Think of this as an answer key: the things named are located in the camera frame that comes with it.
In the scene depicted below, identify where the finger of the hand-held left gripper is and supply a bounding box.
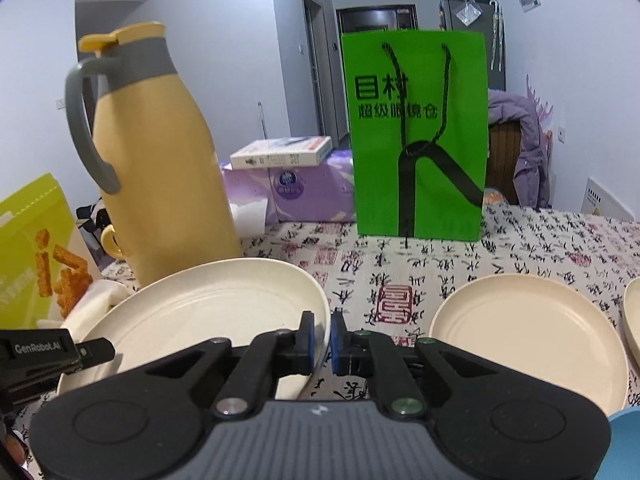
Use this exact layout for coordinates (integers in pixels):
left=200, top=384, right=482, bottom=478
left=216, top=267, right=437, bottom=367
left=75, top=338, right=116, bottom=367

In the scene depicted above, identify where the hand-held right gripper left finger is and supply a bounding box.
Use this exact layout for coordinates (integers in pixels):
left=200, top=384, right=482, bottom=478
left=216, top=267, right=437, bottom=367
left=119, top=311, right=316, bottom=420

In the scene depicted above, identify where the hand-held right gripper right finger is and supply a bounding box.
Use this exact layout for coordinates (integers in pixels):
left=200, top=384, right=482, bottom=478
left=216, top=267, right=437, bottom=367
left=330, top=311, right=525, bottom=419

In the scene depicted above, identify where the cream round plate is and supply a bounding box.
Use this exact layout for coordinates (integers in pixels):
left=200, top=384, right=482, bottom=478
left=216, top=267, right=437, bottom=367
left=56, top=258, right=332, bottom=401
left=622, top=279, right=640, bottom=366
left=428, top=274, right=629, bottom=413

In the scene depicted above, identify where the blue bowl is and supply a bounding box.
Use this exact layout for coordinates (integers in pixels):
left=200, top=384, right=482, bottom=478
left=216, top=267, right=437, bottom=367
left=607, top=406, right=640, bottom=480

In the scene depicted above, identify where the white rubber glove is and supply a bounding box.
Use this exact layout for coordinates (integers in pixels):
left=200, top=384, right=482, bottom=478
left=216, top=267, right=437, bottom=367
left=37, top=280, right=136, bottom=341

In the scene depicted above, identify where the calligraphy printed tablecloth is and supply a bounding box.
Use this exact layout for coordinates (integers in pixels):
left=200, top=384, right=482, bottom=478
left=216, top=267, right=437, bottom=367
left=10, top=203, right=640, bottom=441

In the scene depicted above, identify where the yellow mug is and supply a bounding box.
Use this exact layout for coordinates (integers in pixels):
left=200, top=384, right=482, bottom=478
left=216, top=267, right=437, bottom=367
left=100, top=224, right=123, bottom=258

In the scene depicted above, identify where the lime snack paper bag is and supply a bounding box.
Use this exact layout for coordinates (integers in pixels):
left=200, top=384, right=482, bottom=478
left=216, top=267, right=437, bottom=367
left=0, top=172, right=103, bottom=331

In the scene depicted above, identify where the purple tissue pack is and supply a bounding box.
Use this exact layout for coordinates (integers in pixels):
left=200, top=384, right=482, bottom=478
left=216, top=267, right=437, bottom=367
left=220, top=152, right=358, bottom=236

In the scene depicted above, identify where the green paper bag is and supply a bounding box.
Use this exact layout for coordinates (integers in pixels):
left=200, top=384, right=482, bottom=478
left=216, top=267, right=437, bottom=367
left=341, top=29, right=490, bottom=241

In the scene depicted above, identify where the yellow thermos jug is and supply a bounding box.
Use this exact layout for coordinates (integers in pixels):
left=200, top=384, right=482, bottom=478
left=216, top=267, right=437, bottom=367
left=65, top=22, right=243, bottom=288

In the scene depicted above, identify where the white flat box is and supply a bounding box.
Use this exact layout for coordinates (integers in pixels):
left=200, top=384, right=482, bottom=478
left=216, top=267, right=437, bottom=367
left=230, top=136, right=333, bottom=170

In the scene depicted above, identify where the wooden chair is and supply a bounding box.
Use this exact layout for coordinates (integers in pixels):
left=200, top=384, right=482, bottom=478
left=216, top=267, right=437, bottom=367
left=487, top=122, right=523, bottom=206

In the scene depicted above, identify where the purple padded jacket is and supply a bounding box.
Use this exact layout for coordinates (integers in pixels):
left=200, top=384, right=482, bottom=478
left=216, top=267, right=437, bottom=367
left=487, top=89, right=553, bottom=211

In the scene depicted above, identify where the grey interior door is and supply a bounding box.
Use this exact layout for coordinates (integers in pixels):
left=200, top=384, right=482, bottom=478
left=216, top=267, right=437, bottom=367
left=301, top=0, right=326, bottom=151

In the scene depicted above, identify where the grey refrigerator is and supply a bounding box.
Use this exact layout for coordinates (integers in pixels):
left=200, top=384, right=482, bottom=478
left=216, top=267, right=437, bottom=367
left=439, top=0, right=507, bottom=92

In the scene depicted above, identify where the white folded umbrella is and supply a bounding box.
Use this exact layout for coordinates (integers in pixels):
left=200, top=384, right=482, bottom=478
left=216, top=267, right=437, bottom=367
left=489, top=0, right=503, bottom=72

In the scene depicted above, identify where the clear plastic bag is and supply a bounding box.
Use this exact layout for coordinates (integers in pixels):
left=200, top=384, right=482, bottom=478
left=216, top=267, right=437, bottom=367
left=456, top=0, right=483, bottom=27

